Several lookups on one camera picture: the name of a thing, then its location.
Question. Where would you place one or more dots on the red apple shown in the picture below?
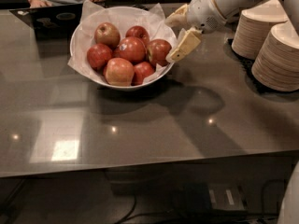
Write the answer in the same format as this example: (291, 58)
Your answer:
(142, 70)
(157, 50)
(131, 49)
(139, 32)
(98, 55)

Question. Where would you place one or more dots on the front stack of paper plates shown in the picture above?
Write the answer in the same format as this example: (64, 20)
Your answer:
(277, 64)

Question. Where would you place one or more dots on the red apple front right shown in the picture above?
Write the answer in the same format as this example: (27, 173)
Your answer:
(142, 70)

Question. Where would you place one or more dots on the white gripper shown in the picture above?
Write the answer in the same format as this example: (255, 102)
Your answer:
(202, 12)

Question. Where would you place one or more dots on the black mat under plates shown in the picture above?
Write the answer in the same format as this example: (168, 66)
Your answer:
(259, 87)

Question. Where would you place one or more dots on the red apple back right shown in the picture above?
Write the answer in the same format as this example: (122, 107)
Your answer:
(139, 32)

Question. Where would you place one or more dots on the white bowl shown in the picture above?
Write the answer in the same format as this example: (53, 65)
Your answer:
(123, 48)

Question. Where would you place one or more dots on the red apple left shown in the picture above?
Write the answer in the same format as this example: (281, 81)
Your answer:
(98, 55)

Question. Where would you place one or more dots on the stack of paper plates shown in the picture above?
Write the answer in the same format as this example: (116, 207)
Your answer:
(254, 25)
(277, 64)

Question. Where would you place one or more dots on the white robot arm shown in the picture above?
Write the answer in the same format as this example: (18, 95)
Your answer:
(229, 7)

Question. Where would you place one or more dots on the yellow-red apple back left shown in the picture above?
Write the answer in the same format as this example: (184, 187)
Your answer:
(108, 34)

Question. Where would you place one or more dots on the red apple centre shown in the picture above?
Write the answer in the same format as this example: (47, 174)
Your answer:
(131, 49)

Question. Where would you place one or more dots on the back stack of paper plates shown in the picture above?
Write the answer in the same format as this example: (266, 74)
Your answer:
(254, 25)

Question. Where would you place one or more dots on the yellow-red apple front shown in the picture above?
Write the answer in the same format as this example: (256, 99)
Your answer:
(119, 72)

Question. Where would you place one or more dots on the black laptop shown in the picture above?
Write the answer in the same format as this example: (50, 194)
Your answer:
(56, 21)

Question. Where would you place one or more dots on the person's right hand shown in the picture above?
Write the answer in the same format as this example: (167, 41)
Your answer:
(39, 3)

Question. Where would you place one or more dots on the dark box on floor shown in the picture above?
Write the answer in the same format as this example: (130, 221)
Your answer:
(194, 198)

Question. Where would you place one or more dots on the yellow-red apple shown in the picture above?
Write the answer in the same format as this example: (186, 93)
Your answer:
(119, 72)
(108, 34)

